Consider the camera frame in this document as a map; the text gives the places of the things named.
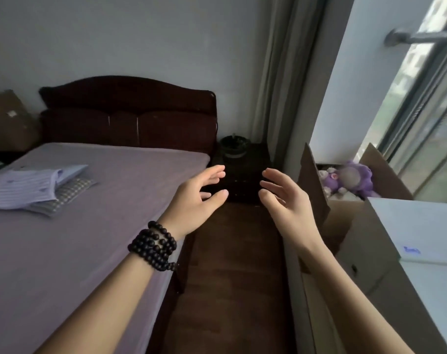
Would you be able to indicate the folded striped shirt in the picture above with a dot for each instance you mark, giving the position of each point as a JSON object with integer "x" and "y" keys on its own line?
{"x": 28, "y": 186}

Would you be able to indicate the bed with purple sheet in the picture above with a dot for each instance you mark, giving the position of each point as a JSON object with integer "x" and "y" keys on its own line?
{"x": 61, "y": 232}

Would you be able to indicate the large white-topped cardboard box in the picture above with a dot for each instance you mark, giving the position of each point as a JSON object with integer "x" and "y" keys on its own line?
{"x": 400, "y": 313}

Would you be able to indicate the checkered grey cushion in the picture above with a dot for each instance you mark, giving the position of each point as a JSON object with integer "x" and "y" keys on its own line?
{"x": 65, "y": 197}

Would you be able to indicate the closed brown cardboard box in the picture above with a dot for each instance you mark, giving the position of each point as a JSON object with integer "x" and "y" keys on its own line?
{"x": 8, "y": 121}

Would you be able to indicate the dark round pot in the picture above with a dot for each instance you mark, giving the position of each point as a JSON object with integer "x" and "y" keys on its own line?
{"x": 233, "y": 145}

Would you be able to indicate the grey curtain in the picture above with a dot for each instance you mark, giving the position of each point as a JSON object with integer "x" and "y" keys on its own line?
{"x": 286, "y": 81}

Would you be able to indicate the person's left thumb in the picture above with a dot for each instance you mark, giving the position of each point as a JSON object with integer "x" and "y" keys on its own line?
{"x": 214, "y": 200}

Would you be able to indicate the person's left forearm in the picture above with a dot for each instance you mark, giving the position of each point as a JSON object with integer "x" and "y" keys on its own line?
{"x": 109, "y": 298}

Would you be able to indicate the dark wooden headboard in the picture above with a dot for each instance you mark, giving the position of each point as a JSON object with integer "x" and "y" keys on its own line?
{"x": 135, "y": 117}

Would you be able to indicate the person's right thumb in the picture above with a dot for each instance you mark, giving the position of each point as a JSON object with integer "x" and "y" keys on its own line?
{"x": 270, "y": 200}

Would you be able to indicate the dark window frame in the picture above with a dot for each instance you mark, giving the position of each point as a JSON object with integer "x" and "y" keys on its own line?
{"x": 418, "y": 117}

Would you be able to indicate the white-topped box with blue mark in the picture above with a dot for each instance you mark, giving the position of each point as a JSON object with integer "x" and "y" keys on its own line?
{"x": 400, "y": 232}

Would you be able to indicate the person's left hand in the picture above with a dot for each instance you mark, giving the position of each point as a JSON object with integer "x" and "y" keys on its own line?
{"x": 188, "y": 206}

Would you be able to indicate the person's right forearm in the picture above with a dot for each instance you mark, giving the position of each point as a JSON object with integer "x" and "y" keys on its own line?
{"x": 348, "y": 294}

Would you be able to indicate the dark wooden nightstand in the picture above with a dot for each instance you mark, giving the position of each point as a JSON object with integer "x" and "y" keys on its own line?
{"x": 242, "y": 176}

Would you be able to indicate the person's right hand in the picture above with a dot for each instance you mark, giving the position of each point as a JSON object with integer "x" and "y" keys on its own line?
{"x": 293, "y": 210}

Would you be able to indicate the purple plush toy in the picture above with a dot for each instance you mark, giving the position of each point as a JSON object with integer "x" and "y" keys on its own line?
{"x": 352, "y": 178}

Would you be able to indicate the open brown cardboard box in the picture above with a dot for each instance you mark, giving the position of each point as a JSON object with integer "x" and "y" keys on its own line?
{"x": 330, "y": 210}

